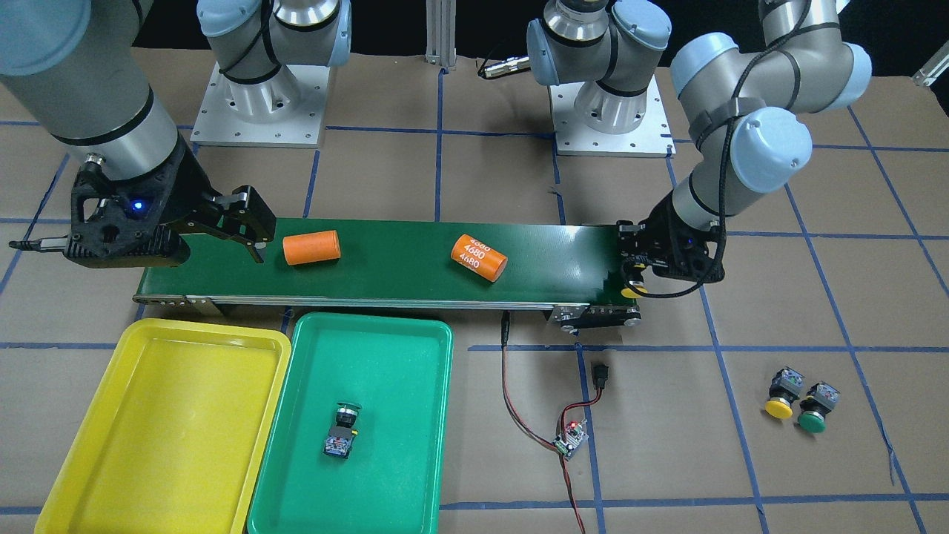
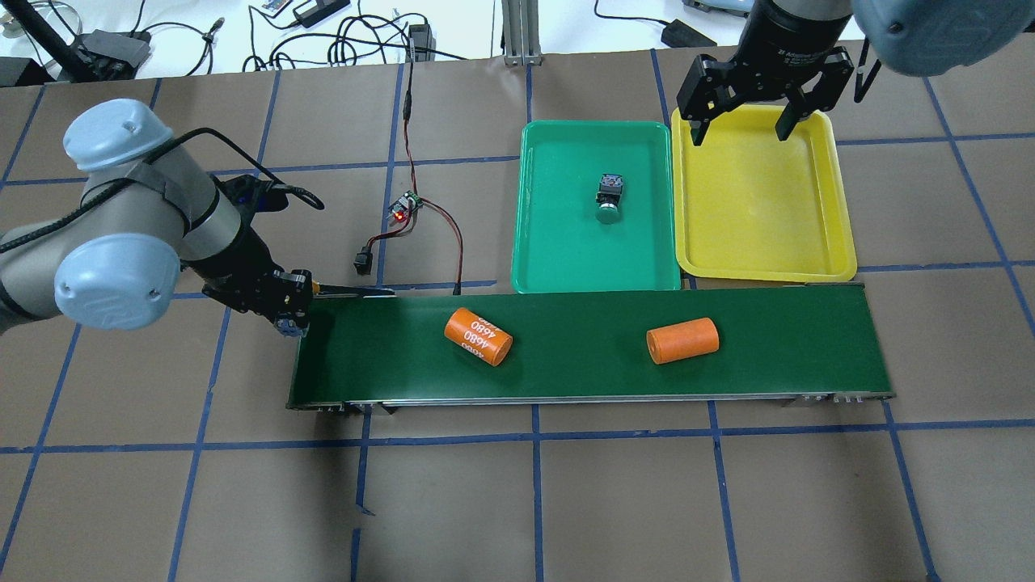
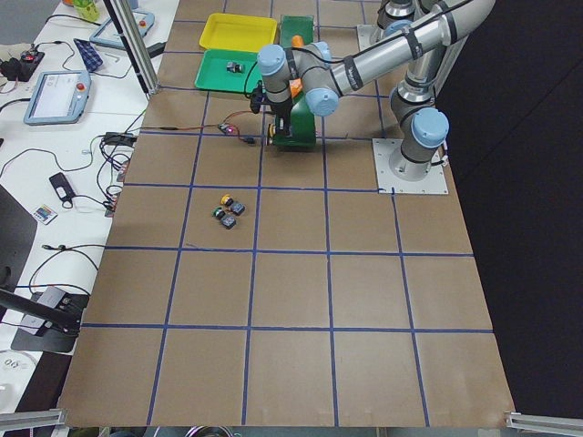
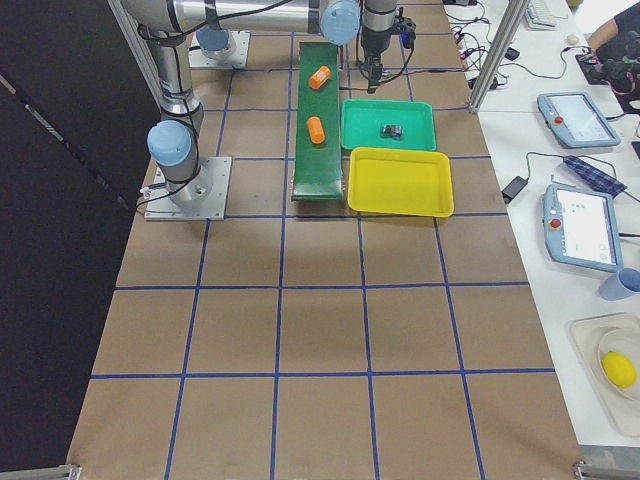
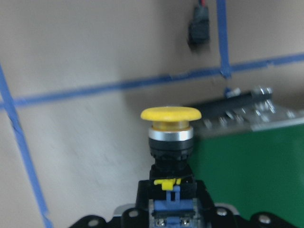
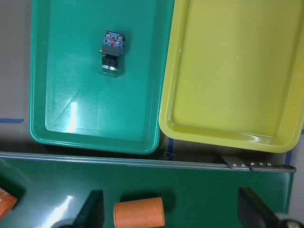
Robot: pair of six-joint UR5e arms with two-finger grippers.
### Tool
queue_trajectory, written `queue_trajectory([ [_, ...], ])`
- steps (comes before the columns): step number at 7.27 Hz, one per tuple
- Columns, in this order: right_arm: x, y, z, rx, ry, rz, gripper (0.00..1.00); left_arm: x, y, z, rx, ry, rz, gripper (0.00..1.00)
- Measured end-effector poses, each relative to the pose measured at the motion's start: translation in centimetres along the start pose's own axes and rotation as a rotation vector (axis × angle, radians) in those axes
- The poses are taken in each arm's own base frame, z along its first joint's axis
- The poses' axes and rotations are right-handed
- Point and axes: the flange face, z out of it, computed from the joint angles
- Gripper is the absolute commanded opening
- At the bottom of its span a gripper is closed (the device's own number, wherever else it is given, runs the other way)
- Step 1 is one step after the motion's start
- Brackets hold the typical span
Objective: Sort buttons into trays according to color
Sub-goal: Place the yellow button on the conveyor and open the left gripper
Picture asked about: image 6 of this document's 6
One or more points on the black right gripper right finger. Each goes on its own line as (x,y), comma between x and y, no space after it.
(253,212)

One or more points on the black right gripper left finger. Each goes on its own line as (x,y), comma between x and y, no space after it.
(92,213)

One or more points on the plain orange cylinder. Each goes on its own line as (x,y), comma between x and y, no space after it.
(142,213)

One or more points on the orange cylinder marked 4680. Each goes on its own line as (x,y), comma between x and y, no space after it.
(7,202)

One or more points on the green push button switch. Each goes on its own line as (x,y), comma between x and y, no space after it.
(112,50)

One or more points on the green conveyor belt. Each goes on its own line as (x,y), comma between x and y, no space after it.
(51,189)

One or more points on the green plastic tray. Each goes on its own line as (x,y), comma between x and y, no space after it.
(71,101)

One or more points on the yellow plastic tray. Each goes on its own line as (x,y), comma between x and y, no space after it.
(235,74)

